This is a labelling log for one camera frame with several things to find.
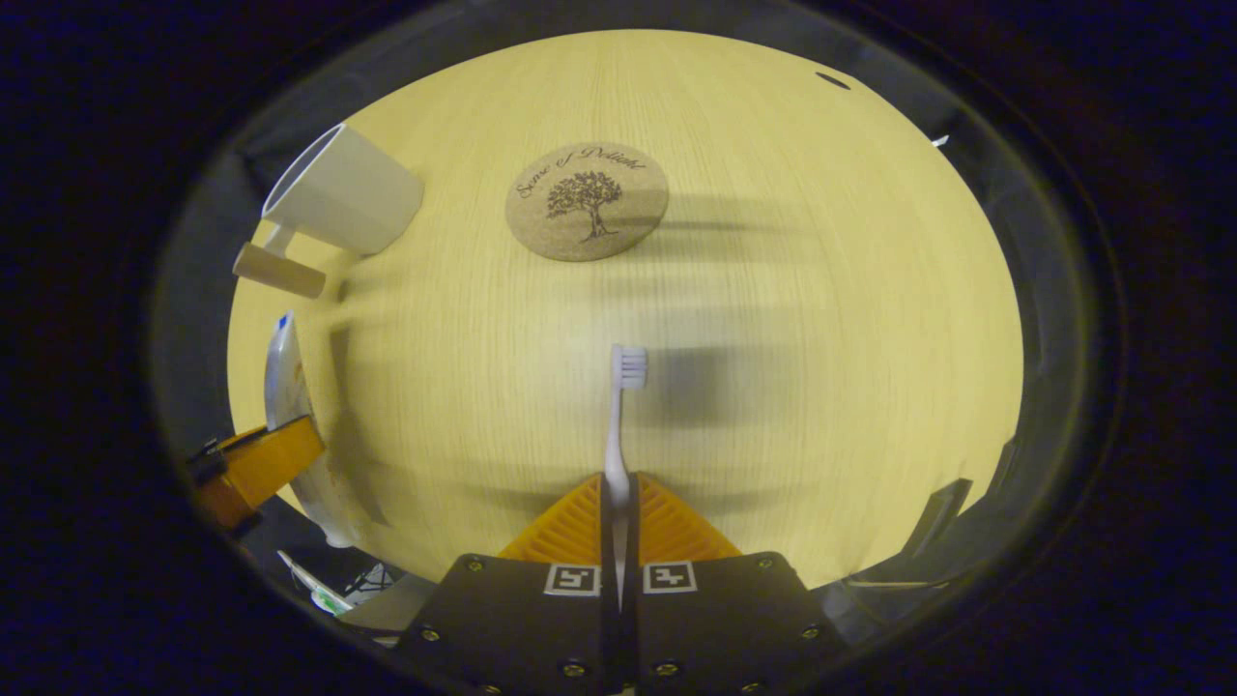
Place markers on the round cork coaster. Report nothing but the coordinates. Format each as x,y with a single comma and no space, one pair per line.
587,232

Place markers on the white toothbrush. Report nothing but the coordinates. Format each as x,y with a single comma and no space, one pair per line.
616,435

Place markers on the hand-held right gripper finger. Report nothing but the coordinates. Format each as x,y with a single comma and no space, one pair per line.
630,551
607,551

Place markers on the white toothpaste tube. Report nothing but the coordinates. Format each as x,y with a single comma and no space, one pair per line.
285,387

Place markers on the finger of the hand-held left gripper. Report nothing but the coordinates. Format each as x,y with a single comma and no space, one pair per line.
261,469

